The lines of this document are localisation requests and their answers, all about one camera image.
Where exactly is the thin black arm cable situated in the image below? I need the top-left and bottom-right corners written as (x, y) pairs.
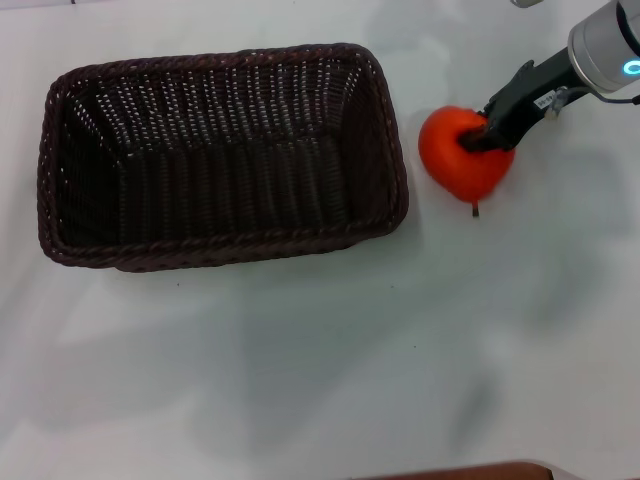
top-left (547, 85), bottom-right (640, 121)

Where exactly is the orange plastic pear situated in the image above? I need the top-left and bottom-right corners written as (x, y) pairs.
top-left (417, 105), bottom-right (517, 219)

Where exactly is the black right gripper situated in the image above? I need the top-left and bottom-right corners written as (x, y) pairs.
top-left (460, 46), bottom-right (587, 154)

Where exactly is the dark brown woven basket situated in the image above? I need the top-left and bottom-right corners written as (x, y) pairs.
top-left (38, 42), bottom-right (411, 274)

